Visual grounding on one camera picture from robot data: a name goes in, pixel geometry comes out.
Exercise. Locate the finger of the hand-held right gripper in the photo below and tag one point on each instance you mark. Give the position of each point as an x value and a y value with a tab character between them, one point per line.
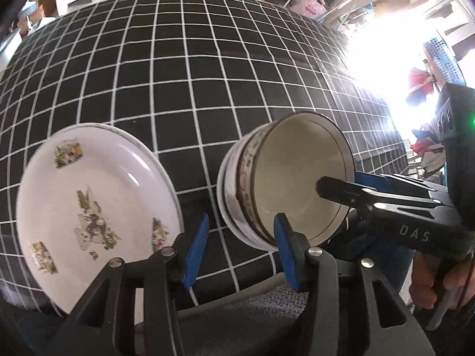
371	180
334	189

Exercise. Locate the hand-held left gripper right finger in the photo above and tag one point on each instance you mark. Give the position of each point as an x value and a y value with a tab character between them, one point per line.
286	256

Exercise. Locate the black white checked tablecloth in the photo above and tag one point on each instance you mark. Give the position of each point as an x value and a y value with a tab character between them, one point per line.
185	63

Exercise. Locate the cartoon print white plate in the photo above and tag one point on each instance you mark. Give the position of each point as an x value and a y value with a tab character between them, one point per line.
74	178

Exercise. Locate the red cloth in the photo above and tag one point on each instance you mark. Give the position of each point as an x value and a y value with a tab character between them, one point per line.
421	81

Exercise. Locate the pink flower white plate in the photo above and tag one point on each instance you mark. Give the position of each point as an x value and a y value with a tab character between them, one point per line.
143	145

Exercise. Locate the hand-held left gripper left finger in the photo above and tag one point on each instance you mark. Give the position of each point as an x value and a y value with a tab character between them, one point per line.
195	254

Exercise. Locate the silver rimmed white bowl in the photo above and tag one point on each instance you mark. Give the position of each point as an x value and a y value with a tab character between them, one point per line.
222	196

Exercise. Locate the pink bag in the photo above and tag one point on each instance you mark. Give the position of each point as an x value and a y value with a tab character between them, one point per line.
310	5

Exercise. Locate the person's right leg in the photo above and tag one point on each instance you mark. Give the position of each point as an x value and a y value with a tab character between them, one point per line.
371	252

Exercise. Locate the small patterned bowl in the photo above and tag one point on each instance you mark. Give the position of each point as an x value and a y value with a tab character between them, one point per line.
293	155

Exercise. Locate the blue perforated basket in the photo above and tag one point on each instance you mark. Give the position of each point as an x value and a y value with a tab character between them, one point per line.
441	59

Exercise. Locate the person's right hand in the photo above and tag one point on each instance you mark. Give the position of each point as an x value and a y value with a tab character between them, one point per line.
423	282

